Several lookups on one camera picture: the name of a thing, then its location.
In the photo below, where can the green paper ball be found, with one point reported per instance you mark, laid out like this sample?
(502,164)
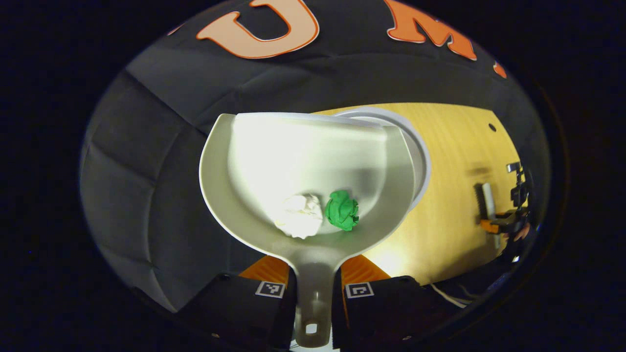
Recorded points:
(342,210)

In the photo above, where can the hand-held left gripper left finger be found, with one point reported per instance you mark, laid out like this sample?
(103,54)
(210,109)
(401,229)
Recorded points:
(234,308)

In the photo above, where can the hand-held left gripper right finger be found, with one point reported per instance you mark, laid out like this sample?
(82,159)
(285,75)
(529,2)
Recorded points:
(386,313)

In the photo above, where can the white ribbed garbage bin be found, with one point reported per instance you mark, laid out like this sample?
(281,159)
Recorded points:
(420,156)

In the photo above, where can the wooden desktop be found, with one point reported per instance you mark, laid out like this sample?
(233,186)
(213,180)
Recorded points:
(455,146)

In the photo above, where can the black backdrop cloth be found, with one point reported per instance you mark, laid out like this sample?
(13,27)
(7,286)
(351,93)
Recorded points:
(171,146)

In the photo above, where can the grey dustpan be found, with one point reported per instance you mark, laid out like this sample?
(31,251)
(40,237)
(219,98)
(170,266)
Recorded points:
(293,156)

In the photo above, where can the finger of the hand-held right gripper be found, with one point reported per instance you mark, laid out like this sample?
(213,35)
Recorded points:
(491,226)

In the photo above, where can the small grey broom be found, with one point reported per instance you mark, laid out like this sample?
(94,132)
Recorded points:
(487,200)

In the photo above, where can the white paper ball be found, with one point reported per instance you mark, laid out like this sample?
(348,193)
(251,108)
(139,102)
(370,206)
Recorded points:
(301,215)

